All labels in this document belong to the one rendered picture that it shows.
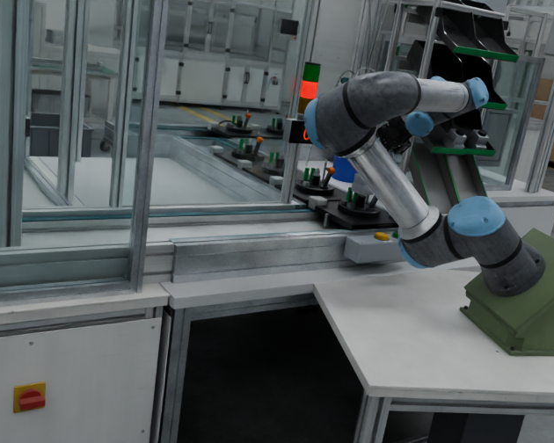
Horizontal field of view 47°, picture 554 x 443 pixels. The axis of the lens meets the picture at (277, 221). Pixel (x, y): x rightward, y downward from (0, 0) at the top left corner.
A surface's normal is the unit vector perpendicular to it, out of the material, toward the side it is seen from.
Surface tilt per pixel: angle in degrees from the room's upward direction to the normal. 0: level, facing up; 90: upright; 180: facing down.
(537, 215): 90
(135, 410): 90
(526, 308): 48
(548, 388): 0
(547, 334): 90
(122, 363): 90
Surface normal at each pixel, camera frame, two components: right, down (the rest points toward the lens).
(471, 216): -0.52, -0.72
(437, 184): 0.36, -0.44
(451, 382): 0.15, -0.95
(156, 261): 0.52, 0.32
